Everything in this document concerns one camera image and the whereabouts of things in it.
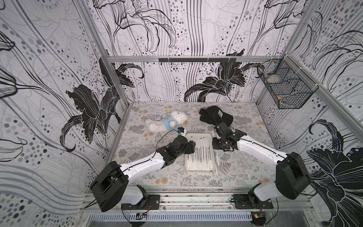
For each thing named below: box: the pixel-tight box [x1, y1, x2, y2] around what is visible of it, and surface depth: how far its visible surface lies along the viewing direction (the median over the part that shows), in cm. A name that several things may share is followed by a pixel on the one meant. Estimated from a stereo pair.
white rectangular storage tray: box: [184, 132, 216, 173], surface depth 89 cm
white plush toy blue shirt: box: [145, 110, 188, 133], surface depth 98 cm
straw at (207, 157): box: [203, 138, 211, 172], surface depth 90 cm
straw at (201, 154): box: [199, 138, 203, 171], surface depth 90 cm
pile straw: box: [212, 149, 221, 177], surface depth 85 cm
